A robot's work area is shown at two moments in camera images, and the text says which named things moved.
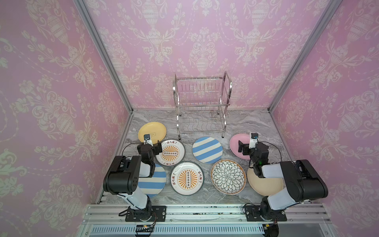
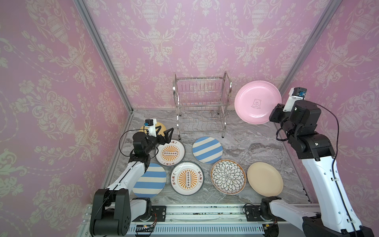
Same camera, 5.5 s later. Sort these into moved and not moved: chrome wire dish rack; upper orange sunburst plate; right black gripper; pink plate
Moved: pink plate; right black gripper
Not moved: upper orange sunburst plate; chrome wire dish rack
